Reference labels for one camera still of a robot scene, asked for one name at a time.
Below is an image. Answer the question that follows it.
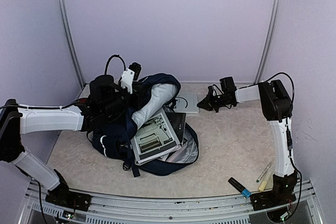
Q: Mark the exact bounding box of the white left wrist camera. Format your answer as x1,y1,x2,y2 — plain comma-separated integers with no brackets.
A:
119,62,142,94

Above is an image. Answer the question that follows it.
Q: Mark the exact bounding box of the yellow highlighter marker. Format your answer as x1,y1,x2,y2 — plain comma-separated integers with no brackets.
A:
258,171,272,192

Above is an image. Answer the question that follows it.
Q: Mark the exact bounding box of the red floral round coaster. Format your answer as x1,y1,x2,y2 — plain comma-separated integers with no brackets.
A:
76,98,87,103

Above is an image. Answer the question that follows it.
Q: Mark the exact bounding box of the left aluminium frame post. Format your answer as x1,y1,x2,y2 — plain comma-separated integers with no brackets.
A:
57,0,86,90

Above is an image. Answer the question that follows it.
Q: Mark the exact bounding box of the right aluminium frame post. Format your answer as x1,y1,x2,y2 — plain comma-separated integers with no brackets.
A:
254,0,281,84

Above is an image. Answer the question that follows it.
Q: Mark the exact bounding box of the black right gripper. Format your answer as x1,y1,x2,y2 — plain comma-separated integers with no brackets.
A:
196,91,229,113

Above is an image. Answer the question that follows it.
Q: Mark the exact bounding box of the pink Designer Fate book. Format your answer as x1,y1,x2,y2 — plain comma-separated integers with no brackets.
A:
159,141,198,164

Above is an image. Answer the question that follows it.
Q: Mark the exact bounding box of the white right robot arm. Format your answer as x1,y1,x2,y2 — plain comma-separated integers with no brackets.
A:
197,73,302,211

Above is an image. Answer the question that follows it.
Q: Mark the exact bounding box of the grey ianra book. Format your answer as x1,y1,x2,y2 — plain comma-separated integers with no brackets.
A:
131,109,181,166

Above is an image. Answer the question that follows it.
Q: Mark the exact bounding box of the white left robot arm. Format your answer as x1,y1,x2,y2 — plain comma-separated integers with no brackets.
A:
1,69,138,211

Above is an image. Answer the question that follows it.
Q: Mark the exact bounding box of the aluminium frame post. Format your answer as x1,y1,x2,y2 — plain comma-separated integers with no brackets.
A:
254,0,281,84
57,0,86,90

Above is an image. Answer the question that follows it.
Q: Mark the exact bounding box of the grey book with G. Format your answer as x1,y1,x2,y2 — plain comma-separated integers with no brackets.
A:
173,91,199,114

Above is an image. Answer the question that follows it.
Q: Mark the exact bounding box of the navy blue student backpack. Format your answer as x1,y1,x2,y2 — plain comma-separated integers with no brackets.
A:
87,73,199,177

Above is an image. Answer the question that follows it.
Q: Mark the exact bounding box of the black blue highlighter marker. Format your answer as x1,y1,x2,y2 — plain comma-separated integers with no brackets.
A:
228,177,251,198

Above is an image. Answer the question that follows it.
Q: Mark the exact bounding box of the dark blue cover book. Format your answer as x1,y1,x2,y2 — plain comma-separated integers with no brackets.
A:
166,112,186,145

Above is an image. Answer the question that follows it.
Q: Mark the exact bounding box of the white green-tip pen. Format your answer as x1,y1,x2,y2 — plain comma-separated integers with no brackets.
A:
256,161,272,183

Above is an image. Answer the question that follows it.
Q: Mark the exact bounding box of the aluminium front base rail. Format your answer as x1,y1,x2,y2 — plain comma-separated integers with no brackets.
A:
18,180,323,224

